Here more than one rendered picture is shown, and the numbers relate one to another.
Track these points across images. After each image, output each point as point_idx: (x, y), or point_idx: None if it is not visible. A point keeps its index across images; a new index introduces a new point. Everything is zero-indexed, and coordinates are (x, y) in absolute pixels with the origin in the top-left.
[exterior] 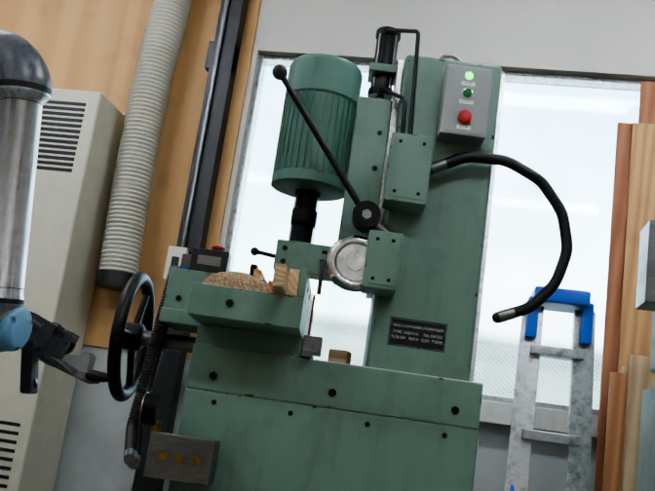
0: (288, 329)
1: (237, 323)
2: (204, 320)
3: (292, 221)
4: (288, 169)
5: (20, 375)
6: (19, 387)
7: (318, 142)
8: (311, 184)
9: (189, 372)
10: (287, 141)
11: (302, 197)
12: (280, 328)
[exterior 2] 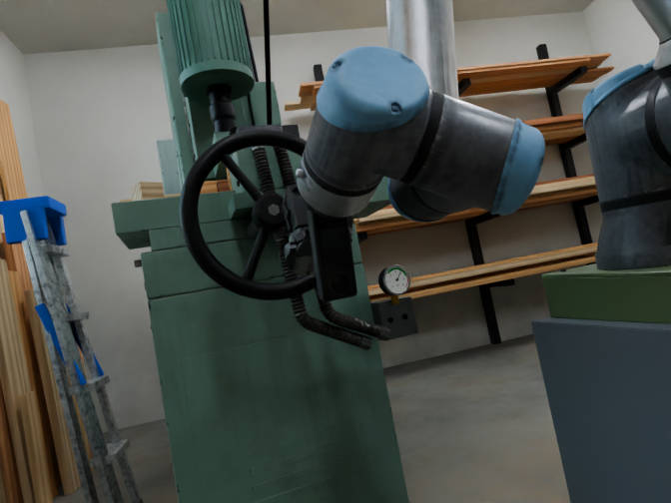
0: (358, 217)
1: (364, 210)
2: (369, 204)
3: (232, 116)
4: (249, 68)
5: (353, 265)
6: (355, 285)
7: (268, 63)
8: (246, 90)
9: (359, 250)
10: (238, 38)
11: (230, 95)
12: (359, 216)
